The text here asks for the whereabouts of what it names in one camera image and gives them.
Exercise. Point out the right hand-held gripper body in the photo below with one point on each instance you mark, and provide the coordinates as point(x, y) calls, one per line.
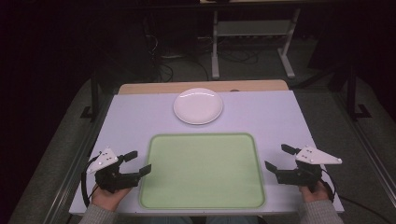
point(303, 175)

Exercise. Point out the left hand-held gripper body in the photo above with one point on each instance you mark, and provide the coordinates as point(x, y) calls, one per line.
point(107, 180)

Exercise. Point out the person's left hand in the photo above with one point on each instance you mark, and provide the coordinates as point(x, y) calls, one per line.
point(109, 199)

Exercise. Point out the person's right hand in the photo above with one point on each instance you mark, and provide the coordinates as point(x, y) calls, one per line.
point(314, 196)

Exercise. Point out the light green tray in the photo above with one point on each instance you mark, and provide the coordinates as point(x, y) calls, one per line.
point(202, 172)

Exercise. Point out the black metal stand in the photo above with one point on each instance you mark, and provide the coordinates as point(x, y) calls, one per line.
point(95, 96)
point(351, 93)

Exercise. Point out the white round plate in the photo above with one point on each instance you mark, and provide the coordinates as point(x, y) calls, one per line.
point(198, 106)

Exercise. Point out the white metal stand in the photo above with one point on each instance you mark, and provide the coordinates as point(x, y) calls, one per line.
point(214, 62)

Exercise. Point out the aluminium frame rail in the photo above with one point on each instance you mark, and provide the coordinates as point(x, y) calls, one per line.
point(71, 174)
point(370, 155)

